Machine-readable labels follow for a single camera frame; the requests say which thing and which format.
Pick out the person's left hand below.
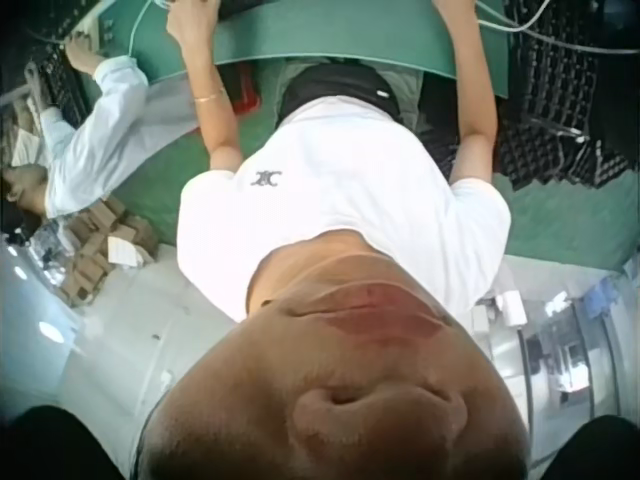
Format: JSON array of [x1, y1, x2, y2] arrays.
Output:
[[165, 0, 222, 47]]

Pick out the person's right hand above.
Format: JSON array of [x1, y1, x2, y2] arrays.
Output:
[[431, 0, 482, 29]]

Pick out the black keyboard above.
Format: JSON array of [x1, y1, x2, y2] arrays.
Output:
[[218, 0, 274, 22]]

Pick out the person's legs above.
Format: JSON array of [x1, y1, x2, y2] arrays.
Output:
[[276, 54, 426, 126]]

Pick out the beige control box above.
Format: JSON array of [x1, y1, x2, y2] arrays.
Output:
[[69, 0, 119, 51]]

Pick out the red plastic crate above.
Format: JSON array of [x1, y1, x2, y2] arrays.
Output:
[[222, 63, 263, 112]]

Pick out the green table mat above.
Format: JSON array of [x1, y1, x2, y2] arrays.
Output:
[[82, 0, 512, 86]]

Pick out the stack of black trays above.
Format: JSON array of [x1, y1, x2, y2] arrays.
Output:
[[497, 0, 640, 194]]

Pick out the heap of black keyboards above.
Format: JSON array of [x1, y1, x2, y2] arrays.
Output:
[[19, 42, 91, 129]]

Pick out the white paper sheet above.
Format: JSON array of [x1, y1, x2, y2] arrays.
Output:
[[106, 235, 147, 267]]

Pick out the heap of cardboard boxes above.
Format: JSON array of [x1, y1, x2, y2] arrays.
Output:
[[59, 195, 157, 309]]

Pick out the white boxes on shelf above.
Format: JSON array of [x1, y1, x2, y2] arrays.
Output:
[[470, 288, 525, 334]]

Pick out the thin white cable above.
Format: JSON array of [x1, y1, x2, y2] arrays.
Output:
[[127, 0, 174, 59]]

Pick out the gold bracelet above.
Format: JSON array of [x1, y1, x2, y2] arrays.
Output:
[[193, 86, 227, 105]]

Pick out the bundle of white cables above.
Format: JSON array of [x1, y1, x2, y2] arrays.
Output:
[[473, 0, 640, 57]]

